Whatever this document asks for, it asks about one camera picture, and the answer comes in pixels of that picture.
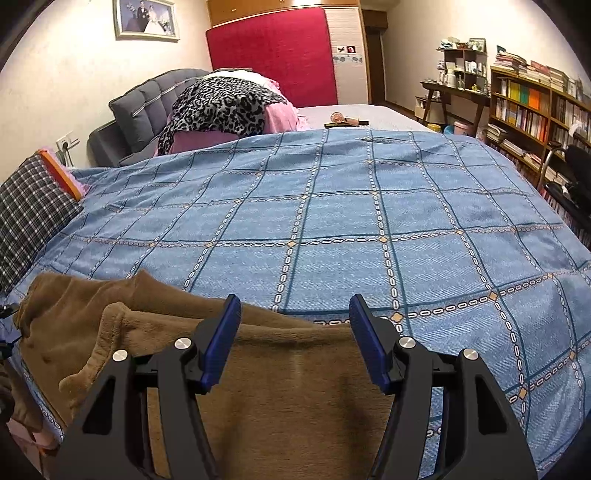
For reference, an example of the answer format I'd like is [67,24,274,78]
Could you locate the dark wooden desk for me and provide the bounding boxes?
[414,80,491,137]

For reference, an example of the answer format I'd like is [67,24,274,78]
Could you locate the dark plaid pillow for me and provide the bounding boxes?
[0,154,84,291]

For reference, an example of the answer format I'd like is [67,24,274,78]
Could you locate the pink bedding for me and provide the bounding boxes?
[166,78,308,155]

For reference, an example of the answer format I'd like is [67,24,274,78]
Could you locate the framed wedding photo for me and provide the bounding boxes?
[112,0,180,43]

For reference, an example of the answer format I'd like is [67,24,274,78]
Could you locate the brown fleece pants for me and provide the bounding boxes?
[16,270,402,480]

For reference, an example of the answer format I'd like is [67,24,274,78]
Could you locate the black chair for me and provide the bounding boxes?
[538,122,591,222]

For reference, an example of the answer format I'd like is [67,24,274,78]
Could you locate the orange cloth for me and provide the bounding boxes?
[39,148,88,200]

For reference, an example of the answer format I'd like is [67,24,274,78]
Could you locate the wooden bookshelf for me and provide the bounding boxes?
[487,65,591,245]

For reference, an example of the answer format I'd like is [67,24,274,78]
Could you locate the stack of books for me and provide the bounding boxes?
[495,45,568,90]

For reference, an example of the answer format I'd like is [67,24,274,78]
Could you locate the leopard print cloth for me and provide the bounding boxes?
[158,76,287,155]

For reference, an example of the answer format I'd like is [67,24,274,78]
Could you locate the dark wooden door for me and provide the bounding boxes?
[362,9,386,104]

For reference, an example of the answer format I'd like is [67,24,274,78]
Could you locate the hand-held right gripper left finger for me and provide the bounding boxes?
[51,294,242,480]

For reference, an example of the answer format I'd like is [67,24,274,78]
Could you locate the red mattress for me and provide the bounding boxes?
[205,6,340,108]

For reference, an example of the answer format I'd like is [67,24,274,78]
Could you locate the blue plaid blanket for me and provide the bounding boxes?
[0,129,591,480]

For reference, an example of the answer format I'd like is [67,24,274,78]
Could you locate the grey tufted headboard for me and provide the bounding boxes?
[89,68,209,167]

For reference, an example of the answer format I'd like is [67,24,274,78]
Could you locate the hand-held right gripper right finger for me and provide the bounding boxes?
[348,294,539,480]

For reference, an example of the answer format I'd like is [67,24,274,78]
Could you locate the desktop shelf organizer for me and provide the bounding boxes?
[443,48,489,90]

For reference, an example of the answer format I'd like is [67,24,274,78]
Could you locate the wooden wardrobe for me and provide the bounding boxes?
[205,0,370,106]

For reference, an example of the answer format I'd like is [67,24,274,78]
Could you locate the white cloth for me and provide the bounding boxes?
[212,68,273,86]

